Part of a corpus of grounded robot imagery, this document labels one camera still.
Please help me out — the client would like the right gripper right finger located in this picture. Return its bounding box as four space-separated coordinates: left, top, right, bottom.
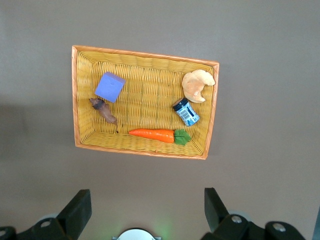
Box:
203 187 266 240

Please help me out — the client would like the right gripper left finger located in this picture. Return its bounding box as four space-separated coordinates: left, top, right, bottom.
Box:
26 188 93 240

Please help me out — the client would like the orange toy carrot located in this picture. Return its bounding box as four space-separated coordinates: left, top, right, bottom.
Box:
128 128 192 147

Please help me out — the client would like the small blue labelled jar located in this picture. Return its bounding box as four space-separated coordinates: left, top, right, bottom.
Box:
172 97 201 127

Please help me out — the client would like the brown toy root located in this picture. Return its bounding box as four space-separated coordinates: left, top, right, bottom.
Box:
89 97 120 134

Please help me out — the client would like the purple cube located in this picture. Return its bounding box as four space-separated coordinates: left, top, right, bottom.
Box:
94 71 127 104

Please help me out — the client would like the toy croissant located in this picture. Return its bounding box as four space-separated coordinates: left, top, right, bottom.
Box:
181 69 216 104

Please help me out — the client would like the yellow wicker tray orange rim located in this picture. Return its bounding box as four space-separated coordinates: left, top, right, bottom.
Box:
71 44 220 161

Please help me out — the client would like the brown table cloth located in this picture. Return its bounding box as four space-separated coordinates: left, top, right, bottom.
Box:
0 0 320 240

